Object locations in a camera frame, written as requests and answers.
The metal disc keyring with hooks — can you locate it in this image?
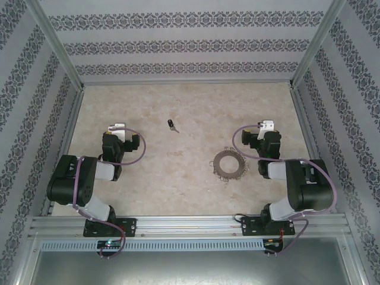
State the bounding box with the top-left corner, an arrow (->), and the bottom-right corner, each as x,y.
209,145 -> 249,183

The left circuit board green light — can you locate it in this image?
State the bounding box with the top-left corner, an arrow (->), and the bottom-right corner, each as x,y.
97,240 -> 122,249

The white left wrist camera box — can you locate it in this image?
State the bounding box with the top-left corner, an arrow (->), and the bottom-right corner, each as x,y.
107,122 -> 128,140

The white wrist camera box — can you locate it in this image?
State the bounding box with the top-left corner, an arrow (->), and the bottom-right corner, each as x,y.
256,119 -> 276,140
107,122 -> 128,140

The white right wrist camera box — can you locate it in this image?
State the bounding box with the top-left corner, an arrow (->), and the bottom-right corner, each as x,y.
256,119 -> 276,140

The aluminium table side rail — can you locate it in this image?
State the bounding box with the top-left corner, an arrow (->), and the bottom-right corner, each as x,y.
289,85 -> 338,214
41,87 -> 86,216

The aluminium table back rail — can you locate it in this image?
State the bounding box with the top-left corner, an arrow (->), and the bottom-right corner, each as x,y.
81,79 -> 293,87

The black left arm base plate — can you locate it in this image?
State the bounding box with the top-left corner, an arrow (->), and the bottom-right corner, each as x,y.
83,218 -> 138,238

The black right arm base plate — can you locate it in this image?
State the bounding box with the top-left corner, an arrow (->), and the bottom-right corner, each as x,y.
240,216 -> 296,237

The aluminium frame post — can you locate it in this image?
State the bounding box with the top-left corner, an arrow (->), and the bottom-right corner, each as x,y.
23,0 -> 86,90
289,0 -> 348,88

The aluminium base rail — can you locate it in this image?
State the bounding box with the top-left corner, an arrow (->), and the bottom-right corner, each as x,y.
29,215 -> 351,239

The grey slotted cable duct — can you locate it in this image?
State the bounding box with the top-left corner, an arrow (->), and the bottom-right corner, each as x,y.
40,239 -> 283,252

